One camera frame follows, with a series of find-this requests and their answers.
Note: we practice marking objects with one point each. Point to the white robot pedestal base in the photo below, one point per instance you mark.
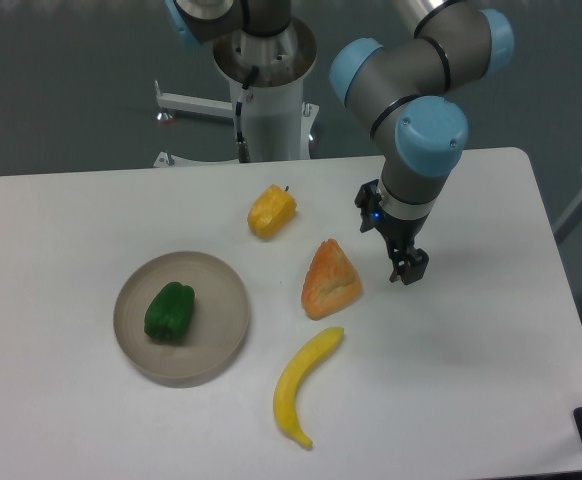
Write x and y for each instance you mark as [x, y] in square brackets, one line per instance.
[265, 75]

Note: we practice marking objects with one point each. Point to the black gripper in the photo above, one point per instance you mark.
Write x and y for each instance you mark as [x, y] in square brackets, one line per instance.
[398, 223]

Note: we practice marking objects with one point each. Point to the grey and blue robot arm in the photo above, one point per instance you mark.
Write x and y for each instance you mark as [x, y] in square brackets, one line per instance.
[397, 95]

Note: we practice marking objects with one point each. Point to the orange triangular fruit slice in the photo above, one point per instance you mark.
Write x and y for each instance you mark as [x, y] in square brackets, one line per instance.
[331, 284]

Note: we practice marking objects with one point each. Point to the beige round plate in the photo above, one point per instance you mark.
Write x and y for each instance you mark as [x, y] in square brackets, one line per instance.
[218, 327]

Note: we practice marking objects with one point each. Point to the green bell pepper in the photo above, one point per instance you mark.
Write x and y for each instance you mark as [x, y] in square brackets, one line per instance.
[168, 317]

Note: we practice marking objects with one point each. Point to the yellow bell pepper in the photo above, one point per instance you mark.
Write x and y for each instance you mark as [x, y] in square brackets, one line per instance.
[271, 211]

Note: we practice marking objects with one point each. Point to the yellow banana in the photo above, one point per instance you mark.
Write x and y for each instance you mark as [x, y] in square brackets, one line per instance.
[312, 354]

